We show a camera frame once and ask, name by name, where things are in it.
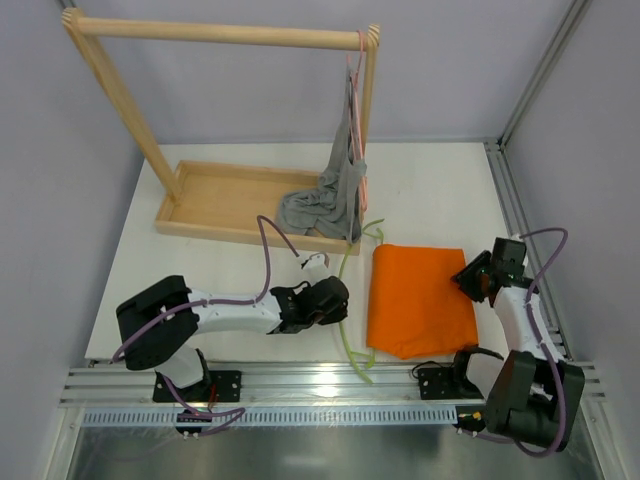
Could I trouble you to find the orange trousers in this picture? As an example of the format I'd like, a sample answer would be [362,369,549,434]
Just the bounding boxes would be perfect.
[366,244,479,360]

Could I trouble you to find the green plastic hanger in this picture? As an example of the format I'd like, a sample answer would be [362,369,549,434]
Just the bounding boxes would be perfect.
[339,219,385,385]

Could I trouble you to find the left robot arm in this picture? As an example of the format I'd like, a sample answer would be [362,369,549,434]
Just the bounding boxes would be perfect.
[112,275,349,389]

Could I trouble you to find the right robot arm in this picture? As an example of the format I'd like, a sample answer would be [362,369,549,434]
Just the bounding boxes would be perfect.
[452,238,585,457]

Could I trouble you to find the grey shirt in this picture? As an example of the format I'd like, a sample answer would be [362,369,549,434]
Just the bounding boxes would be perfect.
[276,69,367,244]

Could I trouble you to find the wooden clothes rack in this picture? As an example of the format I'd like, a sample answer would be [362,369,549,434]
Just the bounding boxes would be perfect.
[62,5,382,256]

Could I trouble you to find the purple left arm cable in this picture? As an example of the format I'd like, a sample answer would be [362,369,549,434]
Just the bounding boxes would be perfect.
[110,214,331,437]

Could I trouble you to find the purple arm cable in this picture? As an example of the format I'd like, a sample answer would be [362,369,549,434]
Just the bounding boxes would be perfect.
[110,214,331,437]
[459,227,571,456]

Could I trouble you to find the aluminium corner frame post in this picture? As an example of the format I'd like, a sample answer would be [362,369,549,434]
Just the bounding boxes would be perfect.
[484,0,593,360]

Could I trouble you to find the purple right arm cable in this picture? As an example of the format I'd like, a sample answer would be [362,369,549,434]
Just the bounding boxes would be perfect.
[459,227,571,456]

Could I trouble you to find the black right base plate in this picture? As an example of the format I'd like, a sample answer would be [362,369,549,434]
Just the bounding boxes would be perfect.
[416,367,481,401]

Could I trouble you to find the aluminium front rail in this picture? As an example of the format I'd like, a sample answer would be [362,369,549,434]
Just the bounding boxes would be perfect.
[58,360,606,429]

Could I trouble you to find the pink wire hanger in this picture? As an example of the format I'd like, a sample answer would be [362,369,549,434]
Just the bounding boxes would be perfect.
[346,30,368,218]

